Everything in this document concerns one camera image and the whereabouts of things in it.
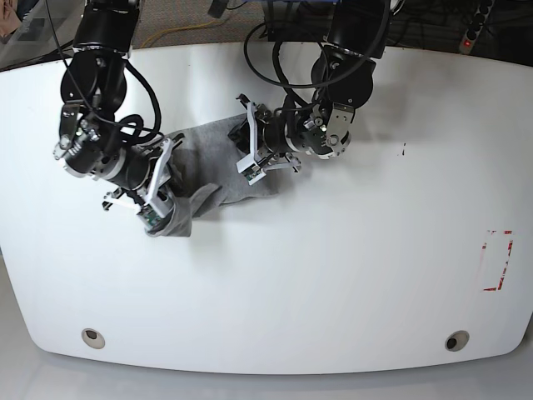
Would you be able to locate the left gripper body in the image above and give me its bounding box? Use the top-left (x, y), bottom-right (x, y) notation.
top-left (237, 93), bottom-right (301, 175)

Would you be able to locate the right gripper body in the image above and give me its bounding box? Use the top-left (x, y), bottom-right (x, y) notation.
top-left (101, 133), bottom-right (184, 223)

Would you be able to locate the grey T-shirt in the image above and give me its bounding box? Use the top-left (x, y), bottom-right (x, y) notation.
top-left (146, 114), bottom-right (279, 238)

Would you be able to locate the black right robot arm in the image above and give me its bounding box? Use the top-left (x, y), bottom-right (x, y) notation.
top-left (53, 1), bottom-right (184, 231)

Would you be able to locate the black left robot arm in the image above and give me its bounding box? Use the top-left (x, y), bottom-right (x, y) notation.
top-left (228, 1), bottom-right (398, 185)

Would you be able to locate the left table grommet hole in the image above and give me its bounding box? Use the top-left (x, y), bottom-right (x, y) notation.
top-left (82, 328), bottom-right (105, 350)

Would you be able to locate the table grommet hole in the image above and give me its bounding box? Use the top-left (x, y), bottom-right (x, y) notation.
top-left (445, 330), bottom-right (470, 353)
top-left (82, 328), bottom-right (105, 350)

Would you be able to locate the red tape rectangle marking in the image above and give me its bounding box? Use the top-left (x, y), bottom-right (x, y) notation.
top-left (477, 230), bottom-right (514, 293)

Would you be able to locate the right table grommet hole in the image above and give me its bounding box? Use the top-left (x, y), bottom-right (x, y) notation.
top-left (445, 330), bottom-right (470, 353)

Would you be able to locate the white power strip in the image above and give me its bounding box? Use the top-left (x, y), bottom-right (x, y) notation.
top-left (458, 0), bottom-right (494, 55)

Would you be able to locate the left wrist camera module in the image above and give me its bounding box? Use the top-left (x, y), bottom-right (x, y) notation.
top-left (242, 165), bottom-right (266, 186)

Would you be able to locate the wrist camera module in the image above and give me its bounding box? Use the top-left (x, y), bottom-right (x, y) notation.
top-left (137, 207), bottom-right (162, 231)
top-left (242, 165), bottom-right (266, 186)

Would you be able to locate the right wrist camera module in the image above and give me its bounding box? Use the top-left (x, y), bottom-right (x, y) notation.
top-left (137, 207), bottom-right (162, 231)

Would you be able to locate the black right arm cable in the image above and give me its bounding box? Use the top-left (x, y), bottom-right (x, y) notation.
top-left (112, 61), bottom-right (164, 147)

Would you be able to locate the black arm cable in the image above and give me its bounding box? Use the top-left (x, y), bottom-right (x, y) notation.
top-left (243, 20), bottom-right (330, 113)
top-left (112, 61), bottom-right (164, 147)

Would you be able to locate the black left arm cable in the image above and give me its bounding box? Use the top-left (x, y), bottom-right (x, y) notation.
top-left (243, 20), bottom-right (330, 113)

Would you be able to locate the yellow cable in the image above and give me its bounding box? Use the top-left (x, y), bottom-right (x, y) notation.
top-left (141, 18), bottom-right (222, 49)

